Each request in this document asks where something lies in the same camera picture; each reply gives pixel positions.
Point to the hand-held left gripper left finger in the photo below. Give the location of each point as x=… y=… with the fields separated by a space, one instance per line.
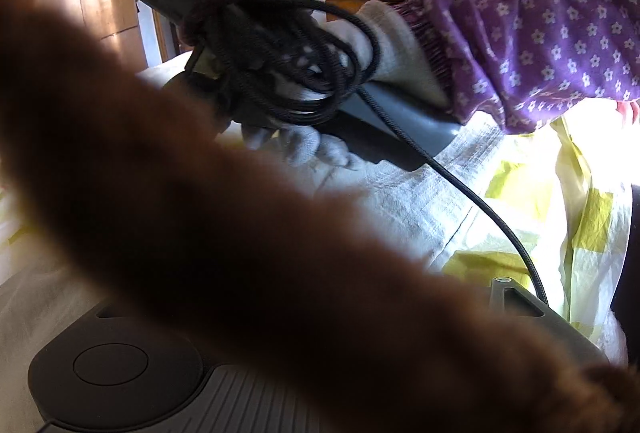
x=117 y=320

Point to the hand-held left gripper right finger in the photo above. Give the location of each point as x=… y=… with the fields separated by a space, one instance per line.
x=555 y=328

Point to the person's right forearm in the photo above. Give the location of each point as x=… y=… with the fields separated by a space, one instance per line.
x=525 y=38

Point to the person's right hand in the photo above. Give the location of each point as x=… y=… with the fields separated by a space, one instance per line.
x=390 y=48

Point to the printed checkered quilt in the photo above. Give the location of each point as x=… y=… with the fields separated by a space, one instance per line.
x=590 y=213

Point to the wooden bedside shelf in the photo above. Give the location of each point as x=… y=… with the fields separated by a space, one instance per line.
x=350 y=5

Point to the brown fuzzy cloth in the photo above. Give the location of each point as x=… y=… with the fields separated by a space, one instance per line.
x=225 y=238

